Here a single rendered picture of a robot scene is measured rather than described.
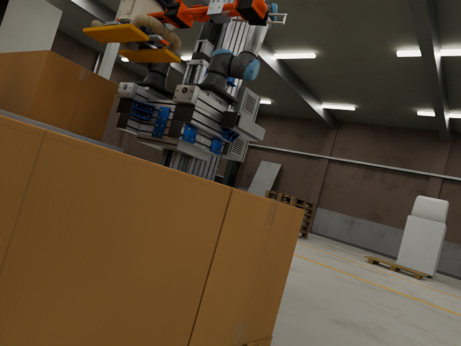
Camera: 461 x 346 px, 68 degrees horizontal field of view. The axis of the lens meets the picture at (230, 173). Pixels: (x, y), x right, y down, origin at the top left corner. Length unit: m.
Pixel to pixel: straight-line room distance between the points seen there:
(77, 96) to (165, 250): 1.40
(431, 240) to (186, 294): 7.31
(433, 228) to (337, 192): 4.61
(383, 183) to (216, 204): 10.90
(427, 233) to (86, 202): 7.59
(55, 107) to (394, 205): 10.40
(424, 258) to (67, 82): 7.14
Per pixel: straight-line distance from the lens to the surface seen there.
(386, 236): 11.33
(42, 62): 1.92
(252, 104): 2.37
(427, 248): 7.89
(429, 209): 8.02
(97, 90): 2.01
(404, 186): 11.44
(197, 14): 1.42
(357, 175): 11.77
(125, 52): 1.78
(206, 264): 0.77
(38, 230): 0.52
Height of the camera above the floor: 0.53
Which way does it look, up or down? 3 degrees up
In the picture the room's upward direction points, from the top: 16 degrees clockwise
